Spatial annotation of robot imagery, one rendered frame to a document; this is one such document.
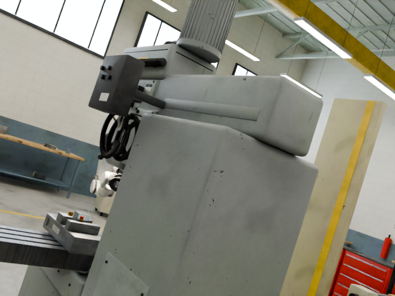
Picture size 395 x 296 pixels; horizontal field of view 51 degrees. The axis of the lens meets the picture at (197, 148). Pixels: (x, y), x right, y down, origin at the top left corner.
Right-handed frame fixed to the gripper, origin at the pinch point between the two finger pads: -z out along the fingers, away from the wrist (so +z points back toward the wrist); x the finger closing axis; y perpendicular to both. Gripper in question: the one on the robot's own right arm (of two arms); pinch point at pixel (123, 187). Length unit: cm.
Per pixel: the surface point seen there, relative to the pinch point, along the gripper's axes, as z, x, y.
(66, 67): 772, -19, -136
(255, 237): -84, 24, -5
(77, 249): -19.2, -14.5, 28.3
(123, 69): -48, -25, -44
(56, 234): -2.8, -22.5, 28.2
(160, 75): -25, -6, -51
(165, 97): -31, -3, -42
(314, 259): 50, 165, 18
